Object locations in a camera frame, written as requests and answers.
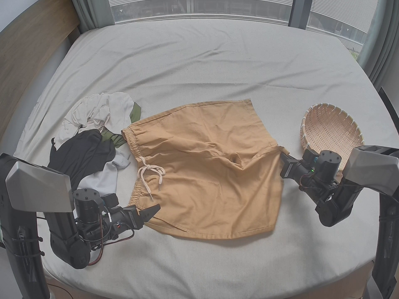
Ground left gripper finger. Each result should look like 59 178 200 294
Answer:
139 203 161 225

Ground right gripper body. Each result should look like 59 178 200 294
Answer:
280 152 310 182

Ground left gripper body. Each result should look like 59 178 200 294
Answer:
109 205 146 231

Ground tan shorts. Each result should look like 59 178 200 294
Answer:
121 98 289 240

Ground pale grey garment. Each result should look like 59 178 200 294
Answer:
76 150 131 200

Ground round woven basket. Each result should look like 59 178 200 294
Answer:
300 103 365 171

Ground black garment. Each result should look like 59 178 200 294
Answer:
49 129 116 186

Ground green garment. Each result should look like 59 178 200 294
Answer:
100 102 142 149

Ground white garment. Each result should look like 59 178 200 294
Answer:
51 92 135 150

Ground bed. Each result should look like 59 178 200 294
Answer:
0 0 399 299

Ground grey-green curtain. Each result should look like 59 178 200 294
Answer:
357 0 399 88
54 0 114 35

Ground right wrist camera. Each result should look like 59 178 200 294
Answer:
304 145 319 165

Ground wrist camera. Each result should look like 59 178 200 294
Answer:
100 193 119 212
304 145 319 165

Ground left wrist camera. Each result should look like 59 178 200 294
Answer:
100 193 119 212

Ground black cable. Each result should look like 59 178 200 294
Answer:
89 229 135 265

